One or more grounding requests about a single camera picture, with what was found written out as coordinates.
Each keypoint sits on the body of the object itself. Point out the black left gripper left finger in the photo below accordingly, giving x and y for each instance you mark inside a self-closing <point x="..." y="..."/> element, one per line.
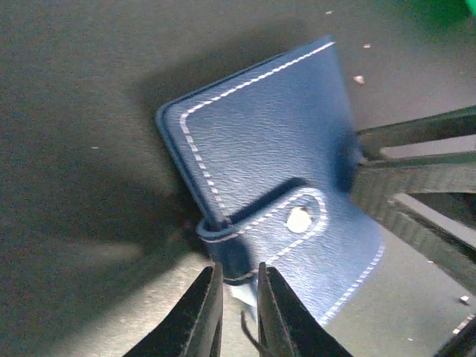
<point x="194" y="325"/>

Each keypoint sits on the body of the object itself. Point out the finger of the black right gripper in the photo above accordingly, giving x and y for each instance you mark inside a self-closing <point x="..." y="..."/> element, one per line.
<point x="446" y="183"/>
<point x="453" y="124"/>

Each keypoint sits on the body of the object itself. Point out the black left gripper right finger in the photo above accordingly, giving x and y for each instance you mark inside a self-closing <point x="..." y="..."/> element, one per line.
<point x="286" y="327"/>

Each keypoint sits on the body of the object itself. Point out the blue leather card holder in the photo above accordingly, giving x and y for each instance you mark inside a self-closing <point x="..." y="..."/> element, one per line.
<point x="269" y="155"/>

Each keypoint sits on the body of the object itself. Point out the green plastic bin left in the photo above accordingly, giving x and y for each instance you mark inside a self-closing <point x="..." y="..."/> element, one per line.
<point x="443" y="13"/>

